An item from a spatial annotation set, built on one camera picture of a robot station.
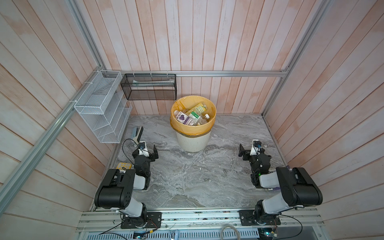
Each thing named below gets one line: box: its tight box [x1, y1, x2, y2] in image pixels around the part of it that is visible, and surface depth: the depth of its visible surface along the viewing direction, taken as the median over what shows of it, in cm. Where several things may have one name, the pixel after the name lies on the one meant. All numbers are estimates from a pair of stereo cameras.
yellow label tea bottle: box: [194, 103, 208, 115], surface depth 90 cm
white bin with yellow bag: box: [170, 95, 217, 153], surface depth 89 cm
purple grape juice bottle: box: [174, 110, 195, 126], surface depth 82 cm
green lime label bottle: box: [189, 111, 201, 126], surface depth 85 cm
